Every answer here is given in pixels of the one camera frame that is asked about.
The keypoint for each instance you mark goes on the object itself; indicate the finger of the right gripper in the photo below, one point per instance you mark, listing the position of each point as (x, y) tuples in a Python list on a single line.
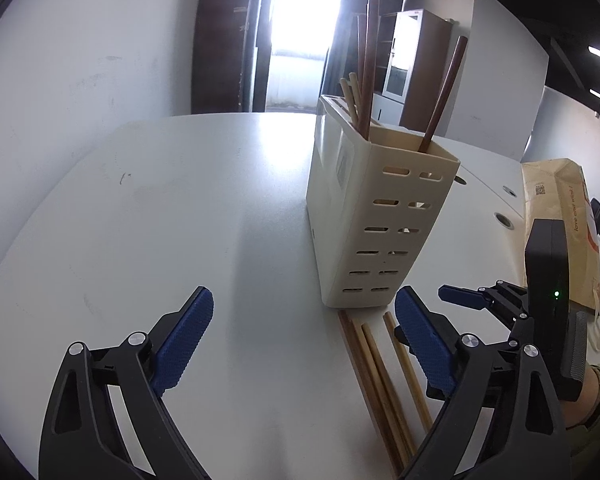
[(463, 297)]

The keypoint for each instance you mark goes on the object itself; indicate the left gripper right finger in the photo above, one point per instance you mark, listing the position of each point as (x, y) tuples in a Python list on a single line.
[(500, 417)]

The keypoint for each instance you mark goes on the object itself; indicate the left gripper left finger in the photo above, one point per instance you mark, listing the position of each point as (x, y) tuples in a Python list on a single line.
[(81, 438)]

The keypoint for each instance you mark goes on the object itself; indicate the dark brown chopstick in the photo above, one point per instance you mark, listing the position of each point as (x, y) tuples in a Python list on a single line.
[(361, 24), (444, 93), (369, 67)]

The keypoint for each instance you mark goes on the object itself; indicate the light bamboo chopstick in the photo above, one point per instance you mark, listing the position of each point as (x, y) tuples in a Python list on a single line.
[(387, 396), (356, 91), (349, 98), (352, 338)]

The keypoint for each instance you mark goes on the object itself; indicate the person right hand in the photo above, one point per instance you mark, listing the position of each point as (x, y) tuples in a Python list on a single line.
[(585, 411)]

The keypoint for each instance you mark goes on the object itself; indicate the brown paper bag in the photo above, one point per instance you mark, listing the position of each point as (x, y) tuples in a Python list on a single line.
[(555, 189)]

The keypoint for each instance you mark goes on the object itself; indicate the cream plastic utensil holder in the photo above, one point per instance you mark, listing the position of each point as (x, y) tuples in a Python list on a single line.
[(372, 202)]

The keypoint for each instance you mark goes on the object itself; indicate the white brown glass cabinet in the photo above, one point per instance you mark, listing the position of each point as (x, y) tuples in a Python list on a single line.
[(411, 60)]

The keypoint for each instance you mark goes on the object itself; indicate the dark blue curtain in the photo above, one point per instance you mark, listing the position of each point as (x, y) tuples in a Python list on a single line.
[(342, 58)]

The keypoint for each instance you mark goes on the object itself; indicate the glass balcony door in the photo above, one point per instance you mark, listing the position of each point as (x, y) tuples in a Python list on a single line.
[(295, 40)]

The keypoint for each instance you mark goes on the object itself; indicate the dark wooden wardrobe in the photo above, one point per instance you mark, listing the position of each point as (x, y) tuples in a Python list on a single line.
[(218, 56)]

